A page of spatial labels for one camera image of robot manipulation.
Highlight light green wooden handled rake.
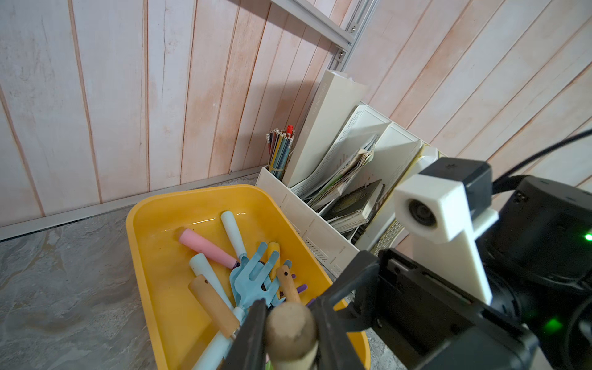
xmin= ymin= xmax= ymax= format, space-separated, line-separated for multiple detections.
xmin=188 ymin=275 xmax=241 ymax=340

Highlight bundle of pencils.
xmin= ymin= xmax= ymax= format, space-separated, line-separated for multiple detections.
xmin=266 ymin=125 xmax=294 ymax=180

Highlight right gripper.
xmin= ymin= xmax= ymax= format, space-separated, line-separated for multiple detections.
xmin=319 ymin=251 xmax=539 ymax=369

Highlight beige folder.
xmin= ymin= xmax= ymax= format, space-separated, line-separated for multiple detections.
xmin=282 ymin=70 xmax=368 ymax=187

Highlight white desktop file organizer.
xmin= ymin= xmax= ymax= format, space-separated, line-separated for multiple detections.
xmin=256 ymin=104 xmax=441 ymax=275

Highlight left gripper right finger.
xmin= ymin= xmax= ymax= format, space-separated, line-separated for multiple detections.
xmin=311 ymin=297 xmax=365 ymax=369

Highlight light blue hand rake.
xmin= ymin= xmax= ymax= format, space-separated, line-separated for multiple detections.
xmin=220 ymin=211 xmax=291 ymax=312

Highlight pink handled garden tool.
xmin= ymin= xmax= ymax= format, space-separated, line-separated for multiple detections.
xmin=179 ymin=229 xmax=238 ymax=270

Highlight yellow handled purple tool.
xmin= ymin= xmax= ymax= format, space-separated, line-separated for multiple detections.
xmin=266 ymin=242 xmax=282 ymax=307

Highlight green rake wooden handle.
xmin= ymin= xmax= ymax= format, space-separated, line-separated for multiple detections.
xmin=264 ymin=302 xmax=319 ymax=370

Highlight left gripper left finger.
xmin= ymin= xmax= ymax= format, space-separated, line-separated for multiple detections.
xmin=221 ymin=299 xmax=268 ymax=370

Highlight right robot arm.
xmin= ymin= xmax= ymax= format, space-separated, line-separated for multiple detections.
xmin=312 ymin=176 xmax=591 ymax=369

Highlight yellow storage box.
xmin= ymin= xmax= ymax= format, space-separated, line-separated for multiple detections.
xmin=125 ymin=183 xmax=372 ymax=370

